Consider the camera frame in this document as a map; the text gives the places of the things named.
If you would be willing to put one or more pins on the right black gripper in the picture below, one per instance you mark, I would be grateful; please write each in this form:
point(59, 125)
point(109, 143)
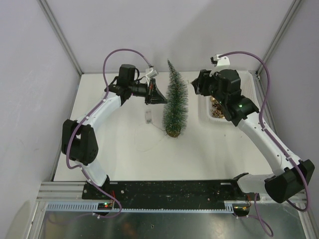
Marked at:
point(201, 83)

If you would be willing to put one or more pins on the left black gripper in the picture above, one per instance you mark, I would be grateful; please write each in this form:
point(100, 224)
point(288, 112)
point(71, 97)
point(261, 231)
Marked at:
point(152, 95)

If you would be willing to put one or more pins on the clear fairy light battery box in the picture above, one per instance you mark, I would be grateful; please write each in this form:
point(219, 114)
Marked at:
point(148, 117)

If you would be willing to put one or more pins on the small gold bauble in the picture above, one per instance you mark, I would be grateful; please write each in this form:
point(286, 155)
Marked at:
point(213, 100)

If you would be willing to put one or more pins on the small green christmas tree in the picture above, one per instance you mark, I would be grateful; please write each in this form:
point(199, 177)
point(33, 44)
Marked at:
point(175, 111)

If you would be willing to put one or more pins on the white plastic basket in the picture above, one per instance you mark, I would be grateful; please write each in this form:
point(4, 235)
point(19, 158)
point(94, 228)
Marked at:
point(205, 108)

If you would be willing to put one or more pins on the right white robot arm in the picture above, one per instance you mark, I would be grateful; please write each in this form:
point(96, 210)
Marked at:
point(290, 173)

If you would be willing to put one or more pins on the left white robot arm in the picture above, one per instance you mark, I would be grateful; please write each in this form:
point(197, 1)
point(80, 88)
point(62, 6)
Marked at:
point(79, 142)

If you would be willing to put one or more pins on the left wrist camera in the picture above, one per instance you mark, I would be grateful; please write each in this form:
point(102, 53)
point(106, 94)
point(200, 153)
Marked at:
point(150, 73)

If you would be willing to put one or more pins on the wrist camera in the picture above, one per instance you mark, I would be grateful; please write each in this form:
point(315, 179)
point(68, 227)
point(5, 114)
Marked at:
point(219, 63)
point(150, 73)

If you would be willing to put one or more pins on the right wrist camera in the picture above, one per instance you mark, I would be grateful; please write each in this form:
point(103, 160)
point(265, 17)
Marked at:
point(219, 63)

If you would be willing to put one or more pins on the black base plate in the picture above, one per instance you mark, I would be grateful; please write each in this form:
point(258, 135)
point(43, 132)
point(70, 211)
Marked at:
point(176, 195)

